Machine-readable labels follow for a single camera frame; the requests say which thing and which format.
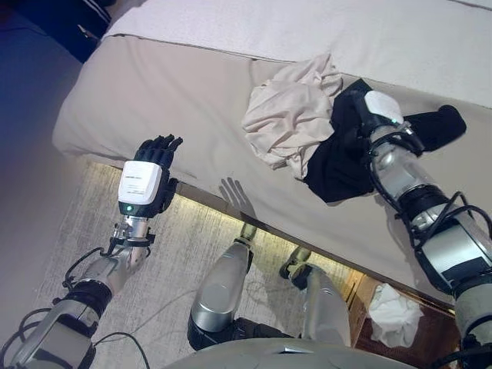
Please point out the cream beige garment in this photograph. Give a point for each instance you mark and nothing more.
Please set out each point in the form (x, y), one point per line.
(284, 115)

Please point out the grey striped rug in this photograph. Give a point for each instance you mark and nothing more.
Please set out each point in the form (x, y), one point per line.
(173, 250)

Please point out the black garment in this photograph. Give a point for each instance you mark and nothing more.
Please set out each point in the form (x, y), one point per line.
(338, 173)

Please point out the beige bed runner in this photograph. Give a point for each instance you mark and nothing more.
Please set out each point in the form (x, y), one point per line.
(153, 96)

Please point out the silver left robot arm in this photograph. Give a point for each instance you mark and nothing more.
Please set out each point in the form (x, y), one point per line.
(115, 269)

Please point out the white textured blanket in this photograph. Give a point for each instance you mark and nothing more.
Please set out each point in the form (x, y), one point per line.
(307, 27)

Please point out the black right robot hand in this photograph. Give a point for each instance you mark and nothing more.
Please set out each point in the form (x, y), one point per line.
(380, 107)

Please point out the navy fabric with white stripes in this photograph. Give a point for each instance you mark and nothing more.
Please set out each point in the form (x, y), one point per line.
(57, 23)

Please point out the large bed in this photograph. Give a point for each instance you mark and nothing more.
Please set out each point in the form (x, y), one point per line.
(153, 96)

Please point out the silver left robot leg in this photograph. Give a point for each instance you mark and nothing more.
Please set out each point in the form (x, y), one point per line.
(219, 288)

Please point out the white garment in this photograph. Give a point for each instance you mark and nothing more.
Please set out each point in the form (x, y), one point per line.
(392, 315)

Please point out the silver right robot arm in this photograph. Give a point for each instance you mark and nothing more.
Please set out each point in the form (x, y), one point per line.
(399, 177)

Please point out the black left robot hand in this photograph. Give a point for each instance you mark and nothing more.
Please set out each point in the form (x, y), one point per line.
(138, 184)

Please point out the silver right robot leg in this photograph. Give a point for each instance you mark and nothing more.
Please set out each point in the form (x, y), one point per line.
(326, 307)

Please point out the silver robot leg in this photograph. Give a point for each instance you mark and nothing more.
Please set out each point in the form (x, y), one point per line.
(219, 288)
(326, 307)

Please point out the grey robot torso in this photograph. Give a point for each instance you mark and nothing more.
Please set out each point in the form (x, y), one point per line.
(269, 355)

